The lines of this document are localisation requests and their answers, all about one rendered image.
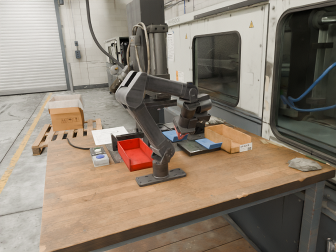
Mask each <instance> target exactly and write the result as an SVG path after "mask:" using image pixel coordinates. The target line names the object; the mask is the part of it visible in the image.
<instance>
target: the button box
mask: <svg viewBox="0 0 336 252"><path fill-rule="evenodd" d="M66 139H67V141H68V143H69V144H70V145H71V146H73V147H74V148H78V149H83V150H89V151H90V155H91V158H92V157H93V156H97V155H103V154H106V152H105V150H104V148H103V146H99V147H100V149H101V151H99V152H95V149H94V147H90V148H84V147H78V146H75V145H73V144H71V142H70V141H69V139H68V138H66ZM92 160H93V158H92Z"/></svg>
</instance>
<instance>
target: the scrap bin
mask: <svg viewBox="0 0 336 252"><path fill-rule="evenodd" d="M117 149H118V153H119V155H120V156H121V158H122V159H123V161H124V163H125V164H126V166H127V168H128V169H129V171H130V172H134V171H138V170H143V169H148V168H152V167H153V159H152V158H151V155H152V152H153V151H152V150H151V149H150V148H149V147H148V146H147V145H146V144H145V143H144V142H143V141H142V140H141V138H140V137H139V138H133V139H127V140H121V141H117Z"/></svg>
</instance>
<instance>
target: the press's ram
mask: <svg viewBox="0 0 336 252"><path fill-rule="evenodd" d="M145 93H146V94H147V95H149V96H150V97H149V99H144V100H145V101H144V103H145V105H146V108H147V110H150V109H154V110H155V109H157V110H161V109H163V108H165V109H167V108H168V107H173V106H177V99H176V98H173V97H172V95H169V94H164V93H159V92H154V91H149V90H146V92H145Z"/></svg>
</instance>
